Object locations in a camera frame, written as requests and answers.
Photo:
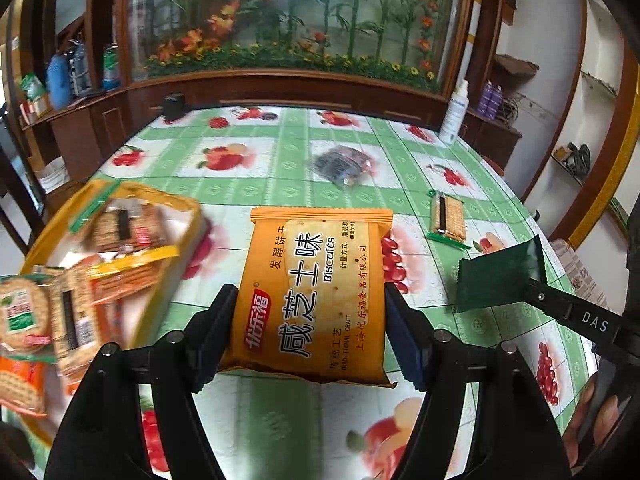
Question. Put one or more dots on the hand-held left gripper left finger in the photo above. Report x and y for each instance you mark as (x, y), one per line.
(210, 347)

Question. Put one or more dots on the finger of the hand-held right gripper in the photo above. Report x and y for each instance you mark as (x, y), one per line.
(570, 312)

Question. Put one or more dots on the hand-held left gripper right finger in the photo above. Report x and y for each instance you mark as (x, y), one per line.
(405, 345)

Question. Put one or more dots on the dark green snack packet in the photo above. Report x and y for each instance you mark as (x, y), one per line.
(495, 280)

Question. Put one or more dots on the orange cracker packet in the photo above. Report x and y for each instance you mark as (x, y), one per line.
(135, 272)
(310, 310)
(20, 390)

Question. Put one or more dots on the yellow-rimmed white tray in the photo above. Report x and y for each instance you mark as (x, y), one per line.
(175, 222)

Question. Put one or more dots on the orange-edged clear cracker packet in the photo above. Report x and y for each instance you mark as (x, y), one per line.
(82, 320)

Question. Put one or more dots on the green-edged clear cracker packet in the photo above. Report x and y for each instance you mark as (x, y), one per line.
(107, 227)
(447, 215)

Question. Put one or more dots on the round cracker packet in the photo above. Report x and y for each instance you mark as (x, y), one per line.
(22, 310)

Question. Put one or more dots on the person's right hand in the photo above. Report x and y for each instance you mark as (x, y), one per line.
(597, 420)

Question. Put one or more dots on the green fruit print tablecloth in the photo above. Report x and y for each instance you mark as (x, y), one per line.
(280, 175)

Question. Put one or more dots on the dark clear snack packet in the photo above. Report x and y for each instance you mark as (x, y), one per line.
(340, 165)

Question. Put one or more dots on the purple bottle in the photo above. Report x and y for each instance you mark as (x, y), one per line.
(496, 101)
(485, 100)

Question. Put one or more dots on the white spray bottle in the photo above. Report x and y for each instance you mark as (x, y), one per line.
(452, 115)

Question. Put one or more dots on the white paper stack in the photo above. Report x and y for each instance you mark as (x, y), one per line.
(52, 175)

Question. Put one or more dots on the small black box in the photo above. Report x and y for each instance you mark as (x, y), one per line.
(174, 106)

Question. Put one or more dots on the dark wooden chair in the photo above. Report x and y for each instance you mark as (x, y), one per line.
(15, 200)

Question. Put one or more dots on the red white box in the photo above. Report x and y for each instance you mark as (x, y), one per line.
(35, 112)

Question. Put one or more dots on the teal plastic bottle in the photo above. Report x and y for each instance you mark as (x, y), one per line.
(111, 69)

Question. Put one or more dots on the white yellow rolled poster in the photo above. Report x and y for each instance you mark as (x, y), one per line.
(474, 30)

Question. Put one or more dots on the blue thermos flask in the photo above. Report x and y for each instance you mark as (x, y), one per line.
(57, 82)

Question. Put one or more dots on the grey thermos flask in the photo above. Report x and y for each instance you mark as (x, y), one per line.
(80, 70)

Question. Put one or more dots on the green white bag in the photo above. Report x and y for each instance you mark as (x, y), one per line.
(32, 87)

